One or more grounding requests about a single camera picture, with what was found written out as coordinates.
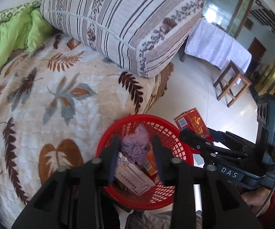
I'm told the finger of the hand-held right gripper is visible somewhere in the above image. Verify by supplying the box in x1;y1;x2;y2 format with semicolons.
209;128;258;152
179;129;249;165

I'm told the person's right hand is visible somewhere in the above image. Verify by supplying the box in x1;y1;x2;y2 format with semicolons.
241;188;275;214

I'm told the table with white tablecloth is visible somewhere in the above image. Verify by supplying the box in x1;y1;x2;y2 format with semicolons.
179;18;252;73

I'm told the purple paper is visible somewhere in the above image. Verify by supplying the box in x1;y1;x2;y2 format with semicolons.
121;123;150;165

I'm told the red plastic mesh basket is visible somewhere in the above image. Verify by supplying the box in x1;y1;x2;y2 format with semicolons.
96;115;195;211

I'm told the orange barcode box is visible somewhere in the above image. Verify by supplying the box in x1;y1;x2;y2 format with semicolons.
142;149;162;175

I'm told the red cigarette packet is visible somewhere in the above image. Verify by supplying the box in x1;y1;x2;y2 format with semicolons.
174;108;213;144

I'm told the grey quilted cloth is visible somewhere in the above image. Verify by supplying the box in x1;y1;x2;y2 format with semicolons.
124;210;202;229

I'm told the long white medicine box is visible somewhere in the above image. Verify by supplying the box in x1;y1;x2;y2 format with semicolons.
115;151;156;197

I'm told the wooden stool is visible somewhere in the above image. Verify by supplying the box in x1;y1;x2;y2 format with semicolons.
213;60;252;108

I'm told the brown wooden door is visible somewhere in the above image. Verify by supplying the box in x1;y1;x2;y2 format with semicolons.
247;37;267;64

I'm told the grey braided cord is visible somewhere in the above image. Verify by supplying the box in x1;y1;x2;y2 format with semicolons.
256;157;275;217

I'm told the striped floral pillow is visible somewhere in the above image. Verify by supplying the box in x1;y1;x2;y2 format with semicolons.
40;0;205;79

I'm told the green duvet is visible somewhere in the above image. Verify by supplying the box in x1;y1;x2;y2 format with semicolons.
0;7;54;80

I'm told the green white patterned quilt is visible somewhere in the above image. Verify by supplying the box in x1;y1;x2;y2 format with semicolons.
0;1;42;27

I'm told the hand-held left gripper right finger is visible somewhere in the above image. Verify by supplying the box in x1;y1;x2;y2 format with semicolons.
152;135;263;229

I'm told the leaf print fleece blanket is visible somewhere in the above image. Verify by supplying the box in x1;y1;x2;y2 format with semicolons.
0;32;175;229

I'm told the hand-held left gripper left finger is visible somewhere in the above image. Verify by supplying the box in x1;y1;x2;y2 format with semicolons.
11;135;121;229

